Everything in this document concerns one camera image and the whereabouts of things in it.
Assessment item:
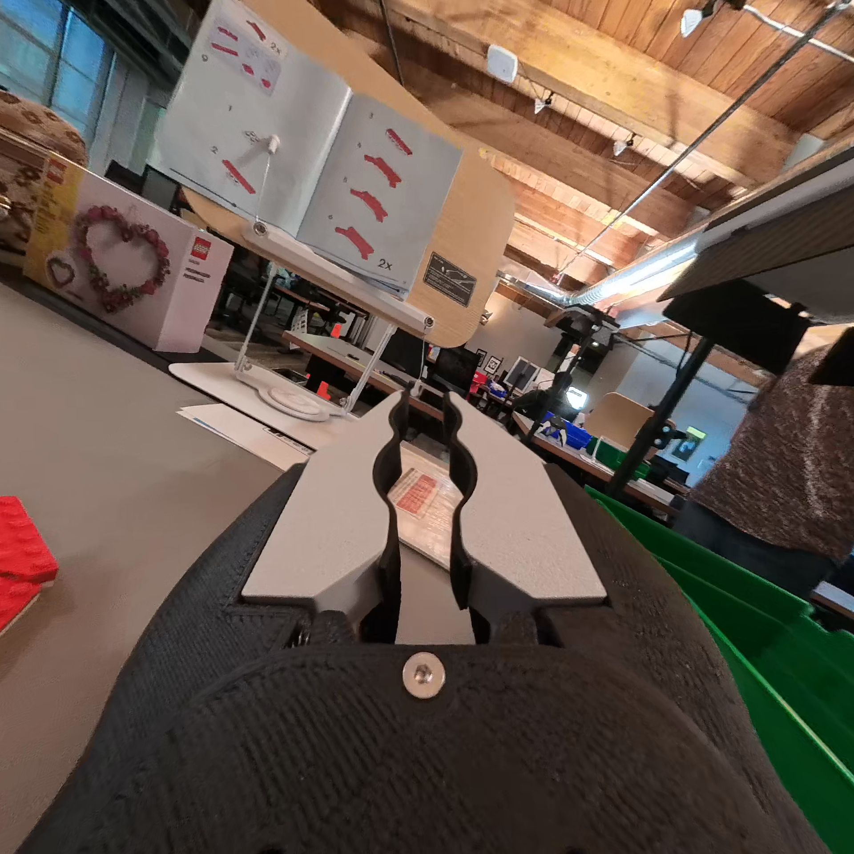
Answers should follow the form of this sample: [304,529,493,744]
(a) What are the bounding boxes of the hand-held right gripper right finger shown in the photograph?
[442,391,608,611]

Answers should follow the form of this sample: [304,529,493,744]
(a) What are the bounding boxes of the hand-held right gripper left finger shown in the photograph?
[240,390,411,613]

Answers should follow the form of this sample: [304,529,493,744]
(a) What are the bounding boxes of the lego instruction booklet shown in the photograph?
[153,0,464,294]

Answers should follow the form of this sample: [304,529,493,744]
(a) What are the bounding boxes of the white and yellow lego box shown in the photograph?
[23,152,234,352]

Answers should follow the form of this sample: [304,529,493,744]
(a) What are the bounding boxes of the red lego plate assembly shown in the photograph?
[0,495,60,633]

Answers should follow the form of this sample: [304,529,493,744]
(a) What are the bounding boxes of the clear plastic parts bag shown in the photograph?
[388,443,468,571]

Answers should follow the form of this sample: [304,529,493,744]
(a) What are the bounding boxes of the blue storage bins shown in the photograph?
[540,412,592,449]

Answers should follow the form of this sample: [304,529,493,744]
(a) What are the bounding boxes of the black rig pole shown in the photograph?
[604,337,711,498]

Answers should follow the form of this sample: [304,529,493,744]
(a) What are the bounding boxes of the green plastic bin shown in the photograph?
[584,485,854,854]

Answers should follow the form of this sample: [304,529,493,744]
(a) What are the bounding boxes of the black box under panel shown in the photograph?
[664,280,811,375]

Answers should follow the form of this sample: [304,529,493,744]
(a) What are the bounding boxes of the overhead rig panel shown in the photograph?
[657,143,854,304]

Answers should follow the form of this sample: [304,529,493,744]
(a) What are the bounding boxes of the brown floral patterned bag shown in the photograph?
[0,90,89,258]

